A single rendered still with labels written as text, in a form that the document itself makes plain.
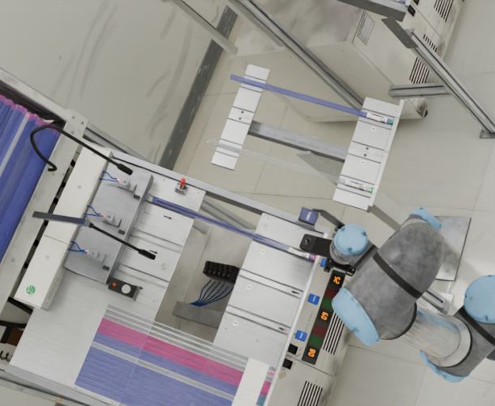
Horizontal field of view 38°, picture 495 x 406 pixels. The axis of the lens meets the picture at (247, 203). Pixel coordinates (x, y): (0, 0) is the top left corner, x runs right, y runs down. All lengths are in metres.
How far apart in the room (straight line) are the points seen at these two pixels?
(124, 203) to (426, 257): 1.02
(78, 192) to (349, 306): 1.01
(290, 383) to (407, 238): 1.29
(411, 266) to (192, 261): 1.42
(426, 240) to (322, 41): 1.50
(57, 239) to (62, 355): 0.32
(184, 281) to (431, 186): 1.04
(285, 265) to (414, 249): 0.80
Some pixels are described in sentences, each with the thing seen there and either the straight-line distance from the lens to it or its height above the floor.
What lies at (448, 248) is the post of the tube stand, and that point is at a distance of 2.74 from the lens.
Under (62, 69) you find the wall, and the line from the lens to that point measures 3.80.
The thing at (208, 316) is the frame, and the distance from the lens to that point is 2.39.
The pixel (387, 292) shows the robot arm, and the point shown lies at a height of 1.17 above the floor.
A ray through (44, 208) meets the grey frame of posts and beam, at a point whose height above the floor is 1.33.
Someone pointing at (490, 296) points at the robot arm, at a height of 0.78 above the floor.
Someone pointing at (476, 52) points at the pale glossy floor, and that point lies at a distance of 3.18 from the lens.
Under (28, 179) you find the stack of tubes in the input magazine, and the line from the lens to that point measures 2.03.
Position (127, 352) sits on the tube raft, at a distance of 2.06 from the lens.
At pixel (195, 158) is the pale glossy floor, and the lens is 4.02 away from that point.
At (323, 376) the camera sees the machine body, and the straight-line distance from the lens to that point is 2.69.
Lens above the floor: 2.22
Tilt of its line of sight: 39 degrees down
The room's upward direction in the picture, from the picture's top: 57 degrees counter-clockwise
